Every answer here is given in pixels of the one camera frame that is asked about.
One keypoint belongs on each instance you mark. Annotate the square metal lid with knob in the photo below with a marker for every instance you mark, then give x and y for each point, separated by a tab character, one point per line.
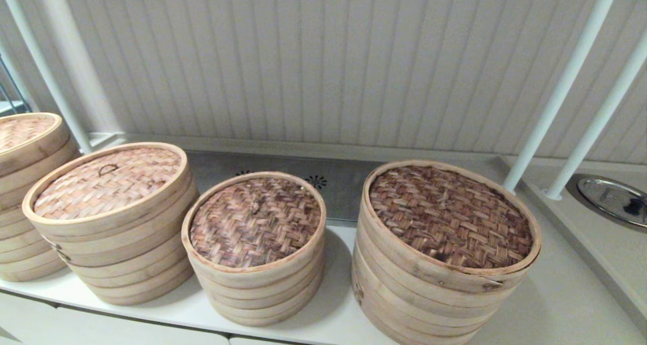
349	188

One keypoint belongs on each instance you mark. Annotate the small woven bamboo steamer lid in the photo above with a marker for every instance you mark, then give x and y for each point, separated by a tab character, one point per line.
252	224

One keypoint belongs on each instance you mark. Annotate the large right bamboo steamer stack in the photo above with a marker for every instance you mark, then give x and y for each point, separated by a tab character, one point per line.
450	216

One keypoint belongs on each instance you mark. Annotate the large bamboo steamer stack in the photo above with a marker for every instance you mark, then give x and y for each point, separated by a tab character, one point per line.
414	314
450	216

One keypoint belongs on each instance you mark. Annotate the small bamboo steamer stack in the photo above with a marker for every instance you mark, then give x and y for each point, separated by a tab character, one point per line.
263	309

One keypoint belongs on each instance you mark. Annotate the second-left bamboo steamer stack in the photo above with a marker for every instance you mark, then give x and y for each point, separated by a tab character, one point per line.
126	269

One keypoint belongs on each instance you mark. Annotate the round stainless steel pot lid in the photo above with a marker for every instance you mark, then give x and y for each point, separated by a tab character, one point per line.
606	196

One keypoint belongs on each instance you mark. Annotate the thin white metal pole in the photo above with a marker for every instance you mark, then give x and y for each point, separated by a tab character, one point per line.
596	125
45	72
561	87

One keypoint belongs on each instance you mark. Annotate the white cabinet front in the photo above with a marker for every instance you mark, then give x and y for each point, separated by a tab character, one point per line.
101	330

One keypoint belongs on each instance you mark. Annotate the thick white post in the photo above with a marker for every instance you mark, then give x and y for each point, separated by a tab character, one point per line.
76	57

